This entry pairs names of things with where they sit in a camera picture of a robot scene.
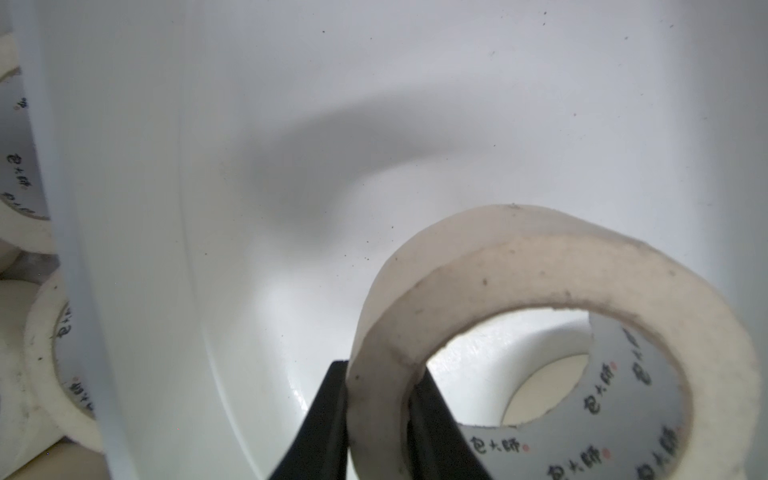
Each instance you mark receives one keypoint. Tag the cream masking tape roll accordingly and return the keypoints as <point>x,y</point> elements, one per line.
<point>672,389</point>
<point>54,366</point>
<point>25,219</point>
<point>26,428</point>

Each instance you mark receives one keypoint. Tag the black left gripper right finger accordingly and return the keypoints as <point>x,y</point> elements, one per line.
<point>437,450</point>

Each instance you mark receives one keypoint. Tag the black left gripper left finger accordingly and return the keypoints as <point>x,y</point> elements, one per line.
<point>320,448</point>

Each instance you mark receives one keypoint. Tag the white plastic storage tray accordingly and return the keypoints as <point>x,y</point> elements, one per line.
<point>226,178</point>

